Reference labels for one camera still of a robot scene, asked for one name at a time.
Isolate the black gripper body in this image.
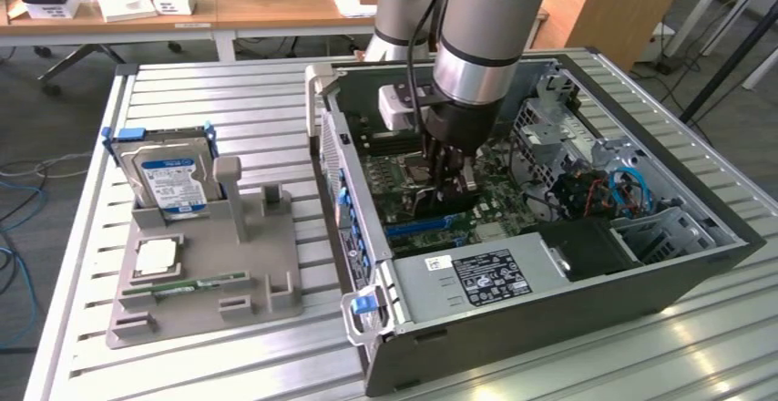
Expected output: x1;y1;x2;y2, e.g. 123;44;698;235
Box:
423;99;503;154

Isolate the green GPU card black shroud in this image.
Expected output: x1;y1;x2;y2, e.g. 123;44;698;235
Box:
379;185;483;222

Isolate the CPU socket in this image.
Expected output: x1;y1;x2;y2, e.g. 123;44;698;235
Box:
393;153;436;189

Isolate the green motherboard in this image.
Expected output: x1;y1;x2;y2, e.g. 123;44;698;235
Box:
357;140;542;259

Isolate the silver chipset heatsink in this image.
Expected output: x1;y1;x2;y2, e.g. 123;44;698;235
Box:
475;222;512;243

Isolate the blue expansion slot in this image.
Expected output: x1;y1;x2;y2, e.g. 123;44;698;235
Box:
384;217;457;240

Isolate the silver perforated drive cage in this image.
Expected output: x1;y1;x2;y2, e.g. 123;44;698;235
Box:
510;72;646;183

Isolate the silver power supply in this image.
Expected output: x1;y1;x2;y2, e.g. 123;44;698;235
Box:
388;231;570;324

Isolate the black plastic box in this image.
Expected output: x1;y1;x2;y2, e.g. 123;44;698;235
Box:
538;217;646;283

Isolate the white booklet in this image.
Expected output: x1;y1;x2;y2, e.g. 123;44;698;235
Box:
329;0;377;18

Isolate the wooden cabinet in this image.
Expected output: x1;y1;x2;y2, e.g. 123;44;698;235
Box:
534;0;698;72

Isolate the black open PC case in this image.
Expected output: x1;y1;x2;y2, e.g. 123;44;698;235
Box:
303;52;768;398

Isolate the silver disk bay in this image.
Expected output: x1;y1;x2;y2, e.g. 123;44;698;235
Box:
608;206;719;266

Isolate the grey parts rack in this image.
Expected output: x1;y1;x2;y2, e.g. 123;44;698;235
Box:
103;154;305;351

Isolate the white floor device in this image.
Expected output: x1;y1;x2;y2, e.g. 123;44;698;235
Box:
647;22;679;63

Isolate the wooden desk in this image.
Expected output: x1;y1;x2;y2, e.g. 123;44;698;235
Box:
0;0;220;63
212;0;552;63

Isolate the hard disk with blue caddy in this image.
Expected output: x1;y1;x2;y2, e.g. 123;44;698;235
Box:
100;120;219;222

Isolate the black tripod leg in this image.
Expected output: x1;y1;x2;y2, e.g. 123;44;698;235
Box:
676;6;778;124

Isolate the green RAM stick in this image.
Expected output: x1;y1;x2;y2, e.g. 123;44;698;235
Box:
123;272;248;295

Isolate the silver CPU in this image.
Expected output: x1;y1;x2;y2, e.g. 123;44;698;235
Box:
131;239;181;278

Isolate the open white box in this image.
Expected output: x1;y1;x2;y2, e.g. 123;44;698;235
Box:
96;0;159;24

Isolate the white box with label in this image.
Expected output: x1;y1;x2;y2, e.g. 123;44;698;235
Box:
22;0;81;20

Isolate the black wire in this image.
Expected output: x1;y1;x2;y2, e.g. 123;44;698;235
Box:
507;139;560;211

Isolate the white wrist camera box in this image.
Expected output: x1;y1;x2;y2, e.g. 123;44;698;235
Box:
376;84;429;131

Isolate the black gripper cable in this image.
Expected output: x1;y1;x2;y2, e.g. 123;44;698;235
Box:
403;0;455;149

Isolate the orange red wire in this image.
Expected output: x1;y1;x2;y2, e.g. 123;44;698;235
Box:
580;175;608;219

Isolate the blue wire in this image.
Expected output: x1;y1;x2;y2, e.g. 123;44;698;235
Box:
608;167;656;218

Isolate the white table frame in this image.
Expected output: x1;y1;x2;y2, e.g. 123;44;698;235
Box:
662;0;778;92

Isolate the grey floor cable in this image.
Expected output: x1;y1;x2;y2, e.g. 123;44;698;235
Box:
0;152;89;179

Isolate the blue floor cable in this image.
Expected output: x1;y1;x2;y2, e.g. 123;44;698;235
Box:
0;180;48;352

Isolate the black caster frame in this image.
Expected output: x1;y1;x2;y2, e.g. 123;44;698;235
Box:
33;43;129;97

